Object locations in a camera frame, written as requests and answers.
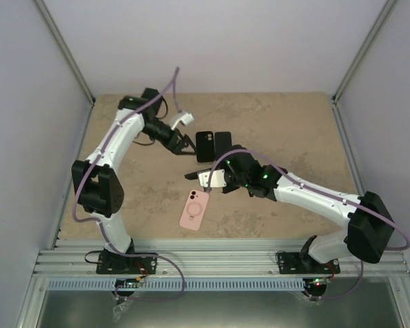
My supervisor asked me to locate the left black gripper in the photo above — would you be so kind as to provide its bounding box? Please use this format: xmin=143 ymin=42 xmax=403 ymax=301
xmin=141 ymin=118 xmax=198 ymax=155

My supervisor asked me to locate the black phone case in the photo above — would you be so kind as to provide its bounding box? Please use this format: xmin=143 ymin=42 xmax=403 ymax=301
xmin=195 ymin=131 xmax=215 ymax=163

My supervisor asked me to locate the black phone with blue edge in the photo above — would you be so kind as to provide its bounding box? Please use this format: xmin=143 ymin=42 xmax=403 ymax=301
xmin=215 ymin=131 xmax=232 ymax=160

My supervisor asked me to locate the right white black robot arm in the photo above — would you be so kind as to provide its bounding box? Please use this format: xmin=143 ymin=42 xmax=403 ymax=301
xmin=185 ymin=145 xmax=394 ymax=273

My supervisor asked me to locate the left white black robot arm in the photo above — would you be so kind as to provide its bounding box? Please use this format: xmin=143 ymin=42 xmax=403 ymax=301
xmin=71 ymin=88 xmax=195 ymax=273

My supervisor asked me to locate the pink phone case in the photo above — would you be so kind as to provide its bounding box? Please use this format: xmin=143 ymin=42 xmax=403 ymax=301
xmin=179 ymin=189 xmax=209 ymax=231

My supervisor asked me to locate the left circuit board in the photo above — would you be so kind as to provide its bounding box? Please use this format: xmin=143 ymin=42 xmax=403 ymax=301
xmin=114 ymin=277 xmax=146 ymax=289

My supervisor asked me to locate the circuit board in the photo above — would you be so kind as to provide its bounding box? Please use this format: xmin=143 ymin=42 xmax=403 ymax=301
xmin=114 ymin=277 xmax=146 ymax=289
xmin=306 ymin=277 xmax=331 ymax=288

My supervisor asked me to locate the clear plastic bag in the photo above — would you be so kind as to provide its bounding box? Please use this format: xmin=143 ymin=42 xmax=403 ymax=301
xmin=112 ymin=299 xmax=131 ymax=323

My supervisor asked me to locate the right circuit board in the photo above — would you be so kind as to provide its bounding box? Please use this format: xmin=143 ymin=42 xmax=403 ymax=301
xmin=306 ymin=277 xmax=331 ymax=288

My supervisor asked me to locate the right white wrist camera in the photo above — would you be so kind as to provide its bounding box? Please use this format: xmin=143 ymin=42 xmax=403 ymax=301
xmin=197 ymin=169 xmax=227 ymax=189

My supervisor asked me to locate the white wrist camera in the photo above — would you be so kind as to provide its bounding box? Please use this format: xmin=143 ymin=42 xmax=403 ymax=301
xmin=197 ymin=169 xmax=227 ymax=189
xmin=169 ymin=111 xmax=194 ymax=131

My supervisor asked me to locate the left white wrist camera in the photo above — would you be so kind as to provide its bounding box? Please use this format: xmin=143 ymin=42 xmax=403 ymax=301
xmin=169 ymin=111 xmax=194 ymax=131

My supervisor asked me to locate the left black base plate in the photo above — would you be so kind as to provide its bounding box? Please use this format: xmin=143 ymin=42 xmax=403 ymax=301
xmin=96 ymin=250 xmax=157 ymax=275

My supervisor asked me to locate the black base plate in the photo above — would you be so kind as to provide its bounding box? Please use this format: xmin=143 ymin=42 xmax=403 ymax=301
xmin=96 ymin=250 xmax=157 ymax=275
xmin=275 ymin=251 xmax=333 ymax=275

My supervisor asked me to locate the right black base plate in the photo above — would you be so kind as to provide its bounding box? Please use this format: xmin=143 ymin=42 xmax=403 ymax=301
xmin=275 ymin=251 xmax=333 ymax=275

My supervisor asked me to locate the aluminium rail frame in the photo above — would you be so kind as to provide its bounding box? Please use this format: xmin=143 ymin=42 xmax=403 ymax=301
xmin=32 ymin=238 xmax=410 ymax=276

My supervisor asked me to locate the grey slotted cable duct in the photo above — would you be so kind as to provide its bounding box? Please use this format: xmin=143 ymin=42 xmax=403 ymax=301
xmin=46 ymin=277 xmax=308 ymax=292

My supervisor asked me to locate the left corner aluminium post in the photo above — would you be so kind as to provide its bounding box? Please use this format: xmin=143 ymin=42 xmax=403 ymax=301
xmin=33 ymin=0 xmax=95 ymax=107

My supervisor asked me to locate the corner aluminium post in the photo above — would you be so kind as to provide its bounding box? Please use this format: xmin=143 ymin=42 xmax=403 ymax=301
xmin=33 ymin=0 xmax=95 ymax=107
xmin=331 ymin=0 xmax=397 ymax=103

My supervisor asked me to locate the right corner aluminium post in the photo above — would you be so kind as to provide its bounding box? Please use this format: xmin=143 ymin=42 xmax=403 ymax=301
xmin=331 ymin=0 xmax=397 ymax=103

